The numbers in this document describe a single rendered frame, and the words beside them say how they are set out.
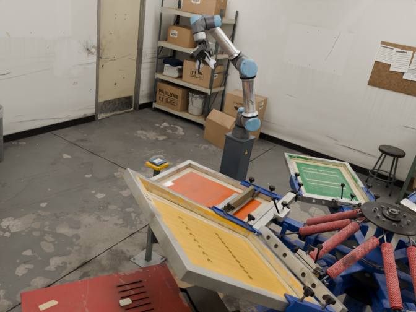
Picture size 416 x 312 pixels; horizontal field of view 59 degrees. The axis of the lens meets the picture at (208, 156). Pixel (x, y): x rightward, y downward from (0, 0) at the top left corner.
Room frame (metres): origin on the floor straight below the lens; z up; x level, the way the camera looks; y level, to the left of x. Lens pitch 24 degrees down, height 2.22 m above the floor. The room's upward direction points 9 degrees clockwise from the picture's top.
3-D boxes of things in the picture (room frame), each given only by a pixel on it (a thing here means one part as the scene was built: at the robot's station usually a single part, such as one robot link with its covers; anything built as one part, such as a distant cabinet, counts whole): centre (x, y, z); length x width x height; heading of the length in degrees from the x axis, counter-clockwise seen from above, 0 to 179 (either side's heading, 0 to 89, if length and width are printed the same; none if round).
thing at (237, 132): (2.78, -0.23, 1.25); 0.15 x 0.15 x 0.10
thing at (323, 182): (2.56, -0.97, 1.05); 1.08 x 0.61 x 0.23; 0
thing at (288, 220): (1.90, -0.54, 1.02); 0.17 x 0.06 x 0.05; 60
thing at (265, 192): (2.30, -0.40, 0.97); 0.30 x 0.05 x 0.07; 60
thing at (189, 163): (2.18, -0.05, 0.97); 0.79 x 0.58 x 0.04; 60
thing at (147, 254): (2.56, 0.38, 0.48); 0.22 x 0.22 x 0.96; 60
